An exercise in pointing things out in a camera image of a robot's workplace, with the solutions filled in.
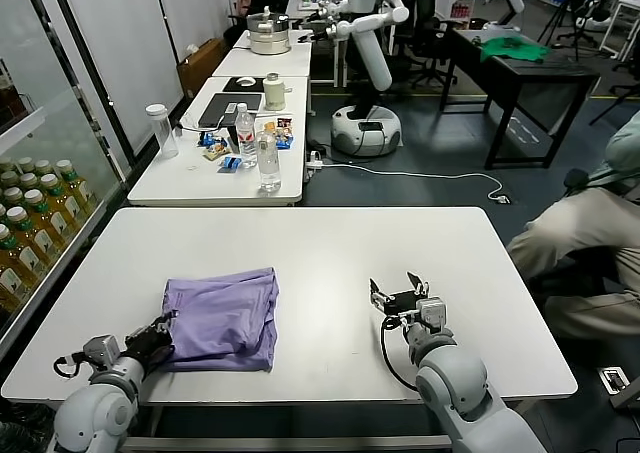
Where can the black table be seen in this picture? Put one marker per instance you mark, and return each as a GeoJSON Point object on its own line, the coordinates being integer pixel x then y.
{"type": "Point", "coordinates": [525, 73]}

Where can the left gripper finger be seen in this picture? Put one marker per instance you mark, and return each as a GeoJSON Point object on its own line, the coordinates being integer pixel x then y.
{"type": "Point", "coordinates": [166, 323]}

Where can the black mouse pad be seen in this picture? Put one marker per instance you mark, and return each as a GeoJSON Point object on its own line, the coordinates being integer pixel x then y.
{"type": "Point", "coordinates": [232, 87]}

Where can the white table with pot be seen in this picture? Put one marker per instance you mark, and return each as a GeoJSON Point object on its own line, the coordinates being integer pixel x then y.
{"type": "Point", "coordinates": [260, 63]}

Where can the yellow tea bottle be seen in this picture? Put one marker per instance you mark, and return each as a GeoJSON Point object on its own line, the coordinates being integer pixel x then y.
{"type": "Point", "coordinates": [44, 167]}
{"type": "Point", "coordinates": [28, 180]}
{"type": "Point", "coordinates": [25, 164]}
{"type": "Point", "coordinates": [44, 223]}
{"type": "Point", "coordinates": [9, 178]}
{"type": "Point", "coordinates": [72, 183]}
{"type": "Point", "coordinates": [12, 263]}
{"type": "Point", "coordinates": [59, 203]}
{"type": "Point", "coordinates": [29, 245]}

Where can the tall clear water bottle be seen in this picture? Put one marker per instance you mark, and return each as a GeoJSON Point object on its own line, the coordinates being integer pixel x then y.
{"type": "Point", "coordinates": [268, 165]}

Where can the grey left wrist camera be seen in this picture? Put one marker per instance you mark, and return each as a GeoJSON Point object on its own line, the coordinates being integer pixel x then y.
{"type": "Point", "coordinates": [101, 352]}

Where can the grey laptop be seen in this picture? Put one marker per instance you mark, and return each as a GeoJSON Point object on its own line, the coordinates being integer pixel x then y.
{"type": "Point", "coordinates": [220, 110]}

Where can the white side table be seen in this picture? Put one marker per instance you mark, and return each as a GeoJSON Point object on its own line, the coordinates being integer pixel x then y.
{"type": "Point", "coordinates": [200, 183]}

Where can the green cloth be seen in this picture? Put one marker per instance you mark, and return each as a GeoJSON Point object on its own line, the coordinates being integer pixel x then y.
{"type": "Point", "coordinates": [515, 50]}

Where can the blue white snack packet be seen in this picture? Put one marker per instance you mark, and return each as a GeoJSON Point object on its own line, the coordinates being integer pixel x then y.
{"type": "Point", "coordinates": [283, 143]}

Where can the white humanoid robot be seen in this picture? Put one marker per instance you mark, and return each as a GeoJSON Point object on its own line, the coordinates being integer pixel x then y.
{"type": "Point", "coordinates": [367, 48]}

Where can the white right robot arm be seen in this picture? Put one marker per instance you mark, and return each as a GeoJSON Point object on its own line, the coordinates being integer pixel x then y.
{"type": "Point", "coordinates": [460, 388]}

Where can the dark snack packet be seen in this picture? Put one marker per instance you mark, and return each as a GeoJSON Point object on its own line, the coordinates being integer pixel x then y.
{"type": "Point", "coordinates": [284, 122]}

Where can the yellow white snack packet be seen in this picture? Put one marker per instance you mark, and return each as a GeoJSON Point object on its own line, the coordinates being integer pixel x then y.
{"type": "Point", "coordinates": [216, 152]}

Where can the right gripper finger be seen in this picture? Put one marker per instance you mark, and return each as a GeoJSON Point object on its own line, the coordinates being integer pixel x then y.
{"type": "Point", "coordinates": [422, 290]}
{"type": "Point", "coordinates": [382, 304]}

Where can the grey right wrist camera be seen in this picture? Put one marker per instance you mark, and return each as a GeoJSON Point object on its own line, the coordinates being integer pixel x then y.
{"type": "Point", "coordinates": [431, 314]}

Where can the cream thermos jug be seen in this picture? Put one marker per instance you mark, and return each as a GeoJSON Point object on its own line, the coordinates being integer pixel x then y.
{"type": "Point", "coordinates": [274, 93]}

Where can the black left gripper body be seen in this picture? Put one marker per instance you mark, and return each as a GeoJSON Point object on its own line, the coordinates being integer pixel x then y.
{"type": "Point", "coordinates": [147, 345]}

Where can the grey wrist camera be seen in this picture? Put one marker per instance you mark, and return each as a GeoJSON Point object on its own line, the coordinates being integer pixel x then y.
{"type": "Point", "coordinates": [431, 314]}
{"type": "Point", "coordinates": [101, 352]}

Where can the red label water bottle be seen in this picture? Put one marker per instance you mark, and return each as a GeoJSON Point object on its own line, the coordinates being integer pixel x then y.
{"type": "Point", "coordinates": [246, 138]}

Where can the black office chair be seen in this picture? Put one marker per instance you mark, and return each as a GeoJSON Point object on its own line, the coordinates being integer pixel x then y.
{"type": "Point", "coordinates": [425, 28]}

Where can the white power strip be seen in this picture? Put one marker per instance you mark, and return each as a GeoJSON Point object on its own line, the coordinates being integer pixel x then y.
{"type": "Point", "coordinates": [313, 160]}

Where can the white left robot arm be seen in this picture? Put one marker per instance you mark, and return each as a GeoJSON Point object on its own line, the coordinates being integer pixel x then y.
{"type": "Point", "coordinates": [95, 413]}

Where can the black tripod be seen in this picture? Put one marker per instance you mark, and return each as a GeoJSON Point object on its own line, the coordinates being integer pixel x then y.
{"type": "Point", "coordinates": [576, 18]}

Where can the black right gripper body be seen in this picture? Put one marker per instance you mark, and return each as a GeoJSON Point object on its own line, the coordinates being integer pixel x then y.
{"type": "Point", "coordinates": [405, 303]}

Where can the small blue snack packet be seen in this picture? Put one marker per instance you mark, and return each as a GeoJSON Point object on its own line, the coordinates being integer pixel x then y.
{"type": "Point", "coordinates": [206, 139]}

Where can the white rice cooker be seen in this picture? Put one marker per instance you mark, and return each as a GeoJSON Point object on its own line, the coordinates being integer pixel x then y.
{"type": "Point", "coordinates": [269, 33]}

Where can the clear tumbler white lid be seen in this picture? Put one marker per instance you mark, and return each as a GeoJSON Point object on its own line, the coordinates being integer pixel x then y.
{"type": "Point", "coordinates": [164, 133]}

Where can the brown cardboard box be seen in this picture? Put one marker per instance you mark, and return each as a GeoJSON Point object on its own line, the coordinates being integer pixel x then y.
{"type": "Point", "coordinates": [200, 68]}

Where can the blue striped snack packet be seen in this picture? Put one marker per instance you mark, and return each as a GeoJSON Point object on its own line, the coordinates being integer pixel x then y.
{"type": "Point", "coordinates": [230, 164]}

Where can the floor socket box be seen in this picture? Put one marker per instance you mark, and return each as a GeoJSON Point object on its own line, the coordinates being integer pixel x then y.
{"type": "Point", "coordinates": [612, 379]}

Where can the seated person beige trousers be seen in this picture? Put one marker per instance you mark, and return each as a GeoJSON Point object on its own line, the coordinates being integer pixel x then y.
{"type": "Point", "coordinates": [585, 233]}

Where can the white computer mouse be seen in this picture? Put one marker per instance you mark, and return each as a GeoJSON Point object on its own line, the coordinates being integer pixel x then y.
{"type": "Point", "coordinates": [245, 81]}

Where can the purple t-shirt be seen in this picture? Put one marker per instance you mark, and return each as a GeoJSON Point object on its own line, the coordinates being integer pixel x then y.
{"type": "Point", "coordinates": [225, 318]}

